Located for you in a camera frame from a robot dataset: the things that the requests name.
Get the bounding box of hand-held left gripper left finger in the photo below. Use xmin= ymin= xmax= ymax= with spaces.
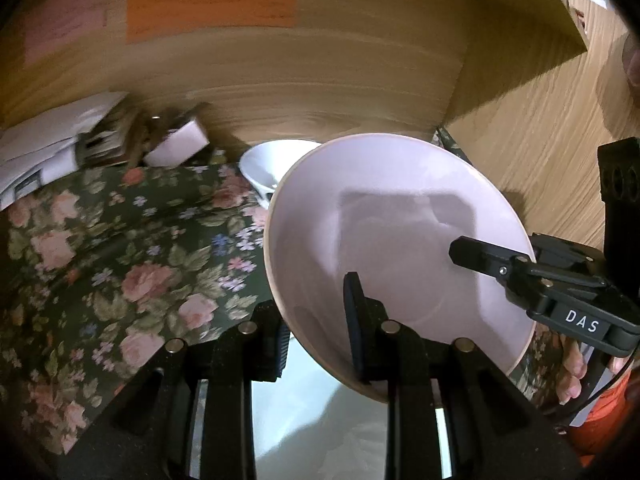
xmin=60 ymin=300 xmax=291 ymax=480

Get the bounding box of pink bowl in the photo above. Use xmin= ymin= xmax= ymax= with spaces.
xmin=263 ymin=132 xmax=538 ymax=405

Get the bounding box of floral tablecloth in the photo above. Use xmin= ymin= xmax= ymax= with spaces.
xmin=0 ymin=127 xmax=566 ymax=456

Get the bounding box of stack of white papers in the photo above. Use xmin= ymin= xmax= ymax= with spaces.
xmin=0 ymin=91 xmax=131 ymax=211

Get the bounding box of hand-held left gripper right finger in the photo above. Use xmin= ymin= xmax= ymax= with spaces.
xmin=343 ymin=271 xmax=591 ymax=480

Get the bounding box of person's right hand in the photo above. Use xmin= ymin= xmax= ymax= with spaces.
xmin=554 ymin=340 xmax=586 ymax=406

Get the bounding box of orange sticky note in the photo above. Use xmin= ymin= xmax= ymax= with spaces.
xmin=125 ymin=0 xmax=297 ymax=43

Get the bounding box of stack of books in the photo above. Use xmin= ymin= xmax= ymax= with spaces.
xmin=75 ymin=110 xmax=146 ymax=166

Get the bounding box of wooden shelf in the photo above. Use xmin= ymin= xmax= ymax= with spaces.
xmin=405 ymin=0 xmax=588 ymax=53

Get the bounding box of white bowl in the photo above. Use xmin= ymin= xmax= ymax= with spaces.
xmin=239 ymin=140 xmax=323 ymax=210

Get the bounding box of pink sticky note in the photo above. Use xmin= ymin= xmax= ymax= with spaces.
xmin=22 ymin=0 xmax=108 ymax=66

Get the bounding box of white box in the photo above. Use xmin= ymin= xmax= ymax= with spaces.
xmin=145 ymin=117 xmax=210 ymax=168

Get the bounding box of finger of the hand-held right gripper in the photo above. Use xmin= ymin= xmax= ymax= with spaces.
xmin=449 ymin=236 xmax=539 ymax=282
xmin=529 ymin=233 xmax=607 ymax=277

